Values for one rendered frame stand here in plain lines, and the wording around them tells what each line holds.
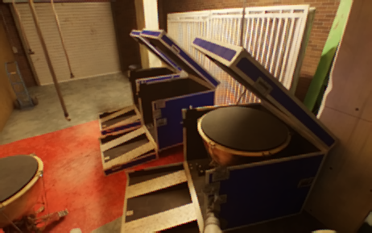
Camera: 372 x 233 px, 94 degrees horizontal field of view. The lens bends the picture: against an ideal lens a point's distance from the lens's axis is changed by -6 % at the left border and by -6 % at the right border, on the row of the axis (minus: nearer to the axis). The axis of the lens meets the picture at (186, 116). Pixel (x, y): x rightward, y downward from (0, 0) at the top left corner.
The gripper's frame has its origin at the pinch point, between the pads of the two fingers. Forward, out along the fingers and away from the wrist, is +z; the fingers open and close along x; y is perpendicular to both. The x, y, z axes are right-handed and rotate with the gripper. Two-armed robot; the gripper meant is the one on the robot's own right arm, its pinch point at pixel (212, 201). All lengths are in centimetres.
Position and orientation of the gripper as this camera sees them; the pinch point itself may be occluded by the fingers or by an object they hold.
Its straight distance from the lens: 139.4
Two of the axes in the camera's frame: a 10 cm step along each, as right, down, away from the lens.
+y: -9.3, -3.7, 0.0
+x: -3.5, 8.8, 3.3
